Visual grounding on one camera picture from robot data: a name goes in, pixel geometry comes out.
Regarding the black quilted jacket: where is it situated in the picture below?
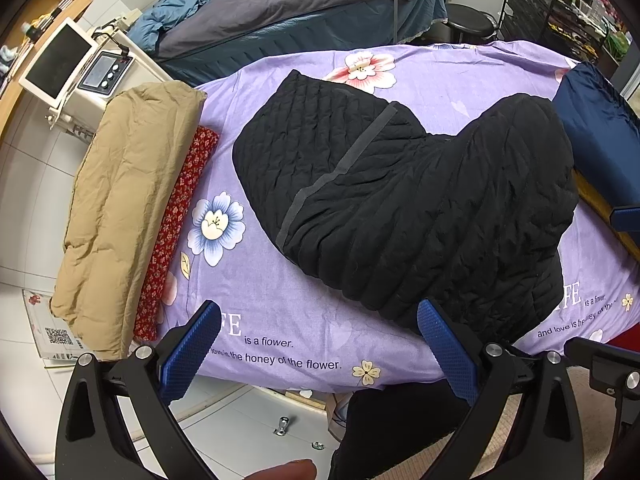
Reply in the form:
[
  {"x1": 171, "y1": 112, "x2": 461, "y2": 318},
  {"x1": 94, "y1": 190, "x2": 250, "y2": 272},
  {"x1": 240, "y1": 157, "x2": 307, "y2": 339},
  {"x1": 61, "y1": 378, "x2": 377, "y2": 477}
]
[{"x1": 232, "y1": 72, "x2": 578, "y2": 342}]

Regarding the person's left hand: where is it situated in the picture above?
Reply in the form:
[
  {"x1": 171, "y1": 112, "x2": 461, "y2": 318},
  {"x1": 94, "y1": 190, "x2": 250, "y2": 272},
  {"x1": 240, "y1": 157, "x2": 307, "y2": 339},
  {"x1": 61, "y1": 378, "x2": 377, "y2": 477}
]
[{"x1": 245, "y1": 460, "x2": 317, "y2": 480}]

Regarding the purple floral bed sheet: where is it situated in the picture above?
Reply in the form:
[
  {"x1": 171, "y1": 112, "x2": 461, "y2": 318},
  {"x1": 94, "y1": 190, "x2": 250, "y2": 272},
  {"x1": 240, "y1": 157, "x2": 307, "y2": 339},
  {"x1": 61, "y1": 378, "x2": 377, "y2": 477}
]
[{"x1": 160, "y1": 40, "x2": 639, "y2": 392}]

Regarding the paper with QR code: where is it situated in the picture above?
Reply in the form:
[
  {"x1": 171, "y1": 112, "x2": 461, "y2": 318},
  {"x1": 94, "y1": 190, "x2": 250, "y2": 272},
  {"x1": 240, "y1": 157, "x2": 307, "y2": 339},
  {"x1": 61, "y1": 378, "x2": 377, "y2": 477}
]
[{"x1": 22, "y1": 288, "x2": 87, "y2": 367}]

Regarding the mustard yellow folded garment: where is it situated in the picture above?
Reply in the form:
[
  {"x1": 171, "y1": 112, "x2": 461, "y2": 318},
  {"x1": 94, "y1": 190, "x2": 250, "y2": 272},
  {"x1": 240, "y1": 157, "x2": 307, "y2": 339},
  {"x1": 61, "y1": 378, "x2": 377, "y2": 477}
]
[{"x1": 573, "y1": 169, "x2": 640, "y2": 261}]

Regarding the folded beige down jacket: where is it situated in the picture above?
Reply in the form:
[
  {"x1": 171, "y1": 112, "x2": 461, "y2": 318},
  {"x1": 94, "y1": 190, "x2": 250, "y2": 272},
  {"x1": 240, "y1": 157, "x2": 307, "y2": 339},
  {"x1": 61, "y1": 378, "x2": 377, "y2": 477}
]
[{"x1": 50, "y1": 80, "x2": 206, "y2": 361}]

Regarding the red floral folded garment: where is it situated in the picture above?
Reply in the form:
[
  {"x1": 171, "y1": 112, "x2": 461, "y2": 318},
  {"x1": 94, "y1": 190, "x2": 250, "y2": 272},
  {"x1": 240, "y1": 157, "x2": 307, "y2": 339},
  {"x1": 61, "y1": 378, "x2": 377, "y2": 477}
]
[{"x1": 134, "y1": 126, "x2": 219, "y2": 342}]

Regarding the navy blue folded garment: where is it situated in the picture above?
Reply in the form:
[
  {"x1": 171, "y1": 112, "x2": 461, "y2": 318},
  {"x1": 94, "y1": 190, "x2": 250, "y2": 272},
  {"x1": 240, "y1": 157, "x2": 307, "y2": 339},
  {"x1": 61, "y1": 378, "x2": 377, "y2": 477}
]
[{"x1": 552, "y1": 63, "x2": 640, "y2": 207}]

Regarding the white beauty machine with screen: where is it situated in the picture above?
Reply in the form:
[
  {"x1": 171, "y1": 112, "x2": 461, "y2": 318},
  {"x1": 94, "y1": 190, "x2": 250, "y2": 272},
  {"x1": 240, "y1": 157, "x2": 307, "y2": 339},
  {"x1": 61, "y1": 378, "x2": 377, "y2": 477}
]
[{"x1": 18, "y1": 18, "x2": 171, "y2": 143}]

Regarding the black round stool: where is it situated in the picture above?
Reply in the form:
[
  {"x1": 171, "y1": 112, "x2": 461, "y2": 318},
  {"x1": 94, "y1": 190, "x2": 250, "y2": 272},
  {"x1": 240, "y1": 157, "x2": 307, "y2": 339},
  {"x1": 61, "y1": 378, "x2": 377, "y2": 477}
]
[{"x1": 446, "y1": 2, "x2": 498, "y2": 44}]

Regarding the blue crumpled blanket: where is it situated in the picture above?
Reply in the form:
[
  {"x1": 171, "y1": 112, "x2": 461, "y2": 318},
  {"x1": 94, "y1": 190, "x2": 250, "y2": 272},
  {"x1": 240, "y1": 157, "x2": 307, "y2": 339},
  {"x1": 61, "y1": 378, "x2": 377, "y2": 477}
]
[{"x1": 127, "y1": 0, "x2": 210, "y2": 54}]

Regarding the massage bed with grey cover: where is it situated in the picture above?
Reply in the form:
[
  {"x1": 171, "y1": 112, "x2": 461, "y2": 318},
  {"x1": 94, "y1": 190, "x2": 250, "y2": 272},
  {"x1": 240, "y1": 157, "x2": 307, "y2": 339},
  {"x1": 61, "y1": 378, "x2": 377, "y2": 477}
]
[{"x1": 138, "y1": 0, "x2": 447, "y2": 86}]

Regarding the wooden shelf unit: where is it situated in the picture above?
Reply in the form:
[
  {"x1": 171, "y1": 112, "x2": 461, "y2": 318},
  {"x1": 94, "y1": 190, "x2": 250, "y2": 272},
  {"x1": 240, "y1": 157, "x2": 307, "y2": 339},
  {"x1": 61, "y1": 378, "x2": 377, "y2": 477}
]
[{"x1": 1, "y1": 0, "x2": 93, "y2": 134}]

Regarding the black wire shelf rack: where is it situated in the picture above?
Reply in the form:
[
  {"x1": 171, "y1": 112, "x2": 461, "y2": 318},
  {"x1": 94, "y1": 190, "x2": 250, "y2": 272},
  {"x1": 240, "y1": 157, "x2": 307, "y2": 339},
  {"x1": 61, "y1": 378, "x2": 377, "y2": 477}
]
[{"x1": 497, "y1": 0, "x2": 630, "y2": 70}]

